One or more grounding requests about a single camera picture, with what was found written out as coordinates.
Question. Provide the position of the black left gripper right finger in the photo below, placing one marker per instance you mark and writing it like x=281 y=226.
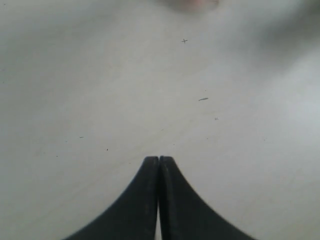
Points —
x=183 y=214

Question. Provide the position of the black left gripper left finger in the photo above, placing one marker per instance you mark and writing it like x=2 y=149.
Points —
x=133 y=216

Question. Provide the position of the pink peach soda bottle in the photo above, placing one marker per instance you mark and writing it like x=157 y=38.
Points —
x=191 y=5

